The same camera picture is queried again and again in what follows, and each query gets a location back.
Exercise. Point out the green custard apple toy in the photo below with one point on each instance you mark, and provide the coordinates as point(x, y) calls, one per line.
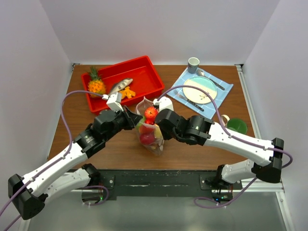
point(140, 122)

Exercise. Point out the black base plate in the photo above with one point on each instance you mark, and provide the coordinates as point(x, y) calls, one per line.
point(164, 183)

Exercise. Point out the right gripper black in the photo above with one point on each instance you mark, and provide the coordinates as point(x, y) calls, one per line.
point(165, 135)

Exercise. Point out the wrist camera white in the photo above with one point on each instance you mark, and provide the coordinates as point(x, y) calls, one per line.
point(114, 102)
point(163, 103)

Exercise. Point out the steel spoon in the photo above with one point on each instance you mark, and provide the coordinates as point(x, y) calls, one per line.
point(201, 73)

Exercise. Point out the yellow toy lemon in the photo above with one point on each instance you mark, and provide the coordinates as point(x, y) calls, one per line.
point(157, 132)

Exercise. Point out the yellow green toy mango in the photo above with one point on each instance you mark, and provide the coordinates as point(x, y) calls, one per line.
point(145, 130)

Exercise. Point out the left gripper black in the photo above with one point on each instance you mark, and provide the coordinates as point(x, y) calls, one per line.
point(132, 119)

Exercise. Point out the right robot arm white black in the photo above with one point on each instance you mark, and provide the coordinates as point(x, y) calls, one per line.
point(263, 157)

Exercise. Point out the red lychee bunch toy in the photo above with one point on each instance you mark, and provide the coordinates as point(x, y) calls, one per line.
point(157, 146)

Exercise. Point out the red orange toy apple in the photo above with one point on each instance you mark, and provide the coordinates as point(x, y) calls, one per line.
point(151, 113)

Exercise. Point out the small grey blue cup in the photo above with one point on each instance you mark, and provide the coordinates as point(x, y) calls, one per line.
point(193, 64)

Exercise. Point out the clear polka dot zip bag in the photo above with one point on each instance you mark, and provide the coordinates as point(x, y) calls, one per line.
point(140, 109)

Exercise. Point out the grey toy fish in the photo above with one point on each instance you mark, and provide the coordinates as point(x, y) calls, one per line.
point(120, 85)

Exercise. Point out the steel fork black handle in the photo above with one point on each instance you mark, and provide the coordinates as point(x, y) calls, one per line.
point(177, 93)

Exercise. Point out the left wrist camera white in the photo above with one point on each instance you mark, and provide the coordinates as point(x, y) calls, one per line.
point(114, 102)

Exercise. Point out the blue checked cloth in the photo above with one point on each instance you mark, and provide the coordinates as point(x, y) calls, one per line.
point(209, 109)

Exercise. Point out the dark red toy apple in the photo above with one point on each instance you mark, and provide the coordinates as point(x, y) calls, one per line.
point(147, 139)

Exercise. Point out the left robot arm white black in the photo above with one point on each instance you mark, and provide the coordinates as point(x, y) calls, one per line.
point(31, 192)

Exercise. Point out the toy pineapple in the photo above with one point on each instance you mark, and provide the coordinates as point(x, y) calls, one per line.
point(96, 85)

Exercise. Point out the cream and teal plate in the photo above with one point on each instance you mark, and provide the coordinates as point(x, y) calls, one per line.
point(199, 90)

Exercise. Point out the red plastic tray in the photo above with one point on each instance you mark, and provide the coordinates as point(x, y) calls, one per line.
point(145, 80)

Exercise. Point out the green floral mug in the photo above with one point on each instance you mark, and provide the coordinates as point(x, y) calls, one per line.
point(234, 124)

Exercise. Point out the orange toy ginger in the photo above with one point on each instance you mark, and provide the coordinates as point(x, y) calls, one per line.
point(127, 93)

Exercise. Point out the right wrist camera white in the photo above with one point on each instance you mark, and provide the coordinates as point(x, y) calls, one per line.
point(163, 103)

